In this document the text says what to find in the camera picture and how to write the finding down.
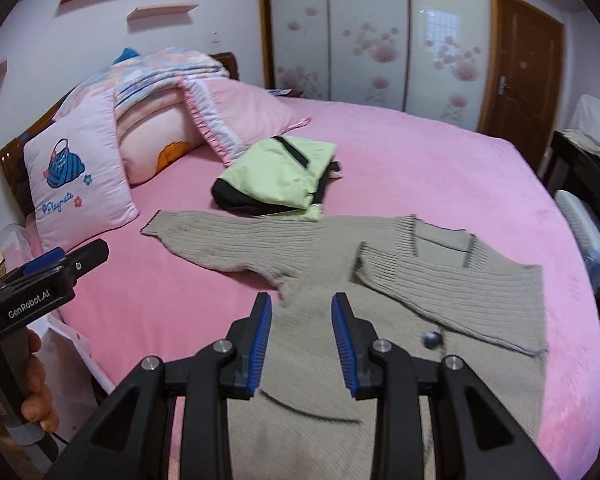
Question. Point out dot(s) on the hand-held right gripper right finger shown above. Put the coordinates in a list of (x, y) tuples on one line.
[(342, 345)]

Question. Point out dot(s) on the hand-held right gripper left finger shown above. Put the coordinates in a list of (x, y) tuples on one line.
[(260, 340)]

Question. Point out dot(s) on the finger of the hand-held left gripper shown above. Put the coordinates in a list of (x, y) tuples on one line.
[(87, 256), (45, 261)]

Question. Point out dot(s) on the beige knit sweater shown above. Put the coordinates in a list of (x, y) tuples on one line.
[(320, 260)]

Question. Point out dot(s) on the person's left hand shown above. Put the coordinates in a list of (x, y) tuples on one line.
[(37, 395)]

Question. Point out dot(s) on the white plastic bag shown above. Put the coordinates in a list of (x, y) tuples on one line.
[(67, 360)]

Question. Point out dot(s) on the pink handbag print pillow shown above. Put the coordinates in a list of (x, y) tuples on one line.
[(75, 175)]

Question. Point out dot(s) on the cream pillow with orange print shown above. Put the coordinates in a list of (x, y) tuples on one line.
[(150, 135)]

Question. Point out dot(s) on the green and black jacket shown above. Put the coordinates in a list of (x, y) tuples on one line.
[(275, 175)]

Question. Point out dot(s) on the bed with pink sheet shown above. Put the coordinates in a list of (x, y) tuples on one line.
[(430, 175)]

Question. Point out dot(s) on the folded pastel quilt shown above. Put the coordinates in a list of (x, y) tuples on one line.
[(165, 72)]

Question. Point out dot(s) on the blue cloth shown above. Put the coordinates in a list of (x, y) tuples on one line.
[(126, 55)]

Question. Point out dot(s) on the pink ruffled pillow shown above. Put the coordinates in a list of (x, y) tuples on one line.
[(240, 110)]

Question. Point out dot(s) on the clear plastic storage box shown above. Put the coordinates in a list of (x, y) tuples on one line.
[(582, 230)]

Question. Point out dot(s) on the black piano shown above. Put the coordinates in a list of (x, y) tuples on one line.
[(570, 170)]

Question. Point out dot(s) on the floral sliding door wardrobe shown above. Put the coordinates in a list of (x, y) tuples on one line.
[(360, 35)]

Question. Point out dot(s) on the brown wooden door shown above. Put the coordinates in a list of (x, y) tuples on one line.
[(522, 75)]

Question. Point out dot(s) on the white lace cloth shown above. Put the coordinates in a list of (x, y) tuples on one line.
[(597, 125)]

